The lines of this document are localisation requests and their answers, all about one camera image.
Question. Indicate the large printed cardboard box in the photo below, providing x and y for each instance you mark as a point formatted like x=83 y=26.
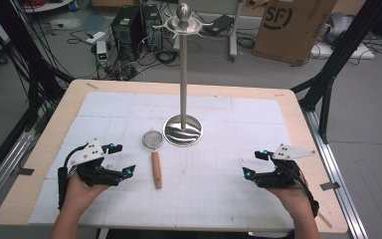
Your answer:
x=291 y=33

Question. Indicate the person's right hand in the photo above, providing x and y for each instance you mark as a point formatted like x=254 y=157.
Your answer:
x=293 y=199

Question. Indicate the white metal stand leg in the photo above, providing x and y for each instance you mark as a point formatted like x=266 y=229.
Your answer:
x=234 y=33

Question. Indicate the person's left hand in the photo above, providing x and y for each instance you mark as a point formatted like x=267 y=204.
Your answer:
x=78 y=195

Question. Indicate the grey tape piece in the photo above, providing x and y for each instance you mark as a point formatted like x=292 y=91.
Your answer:
x=330 y=186

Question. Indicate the black metal frame post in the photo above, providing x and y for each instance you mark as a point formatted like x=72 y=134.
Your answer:
x=338 y=59
x=30 y=59

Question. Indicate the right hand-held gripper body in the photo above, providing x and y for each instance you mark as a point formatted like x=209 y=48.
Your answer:
x=280 y=177

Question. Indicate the plain brown cardboard box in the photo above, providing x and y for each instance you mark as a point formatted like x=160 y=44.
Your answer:
x=112 y=2

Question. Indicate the black computer tower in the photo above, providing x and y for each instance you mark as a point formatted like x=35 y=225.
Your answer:
x=152 y=26
x=127 y=33

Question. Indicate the small white device green light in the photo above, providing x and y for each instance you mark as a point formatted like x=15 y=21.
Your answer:
x=101 y=53

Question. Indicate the white power strip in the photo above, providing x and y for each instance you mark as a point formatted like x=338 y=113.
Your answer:
x=95 y=37

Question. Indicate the thin wooden stick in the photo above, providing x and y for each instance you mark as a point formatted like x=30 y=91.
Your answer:
x=325 y=220

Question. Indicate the black tape piece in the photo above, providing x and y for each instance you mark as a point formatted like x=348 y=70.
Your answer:
x=26 y=172

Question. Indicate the round white table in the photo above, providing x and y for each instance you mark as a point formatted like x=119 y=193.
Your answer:
x=46 y=5

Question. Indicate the white flat board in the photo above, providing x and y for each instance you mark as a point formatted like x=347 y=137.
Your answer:
x=344 y=51

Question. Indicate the flat black power adapter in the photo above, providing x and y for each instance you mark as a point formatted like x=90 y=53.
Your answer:
x=219 y=24

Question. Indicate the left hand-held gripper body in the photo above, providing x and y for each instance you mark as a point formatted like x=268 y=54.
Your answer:
x=89 y=156

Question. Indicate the tall metal hook stand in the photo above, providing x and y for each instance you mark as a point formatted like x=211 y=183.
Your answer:
x=183 y=83

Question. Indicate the aluminium rail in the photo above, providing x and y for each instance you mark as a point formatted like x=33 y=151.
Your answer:
x=3 y=169
x=338 y=172

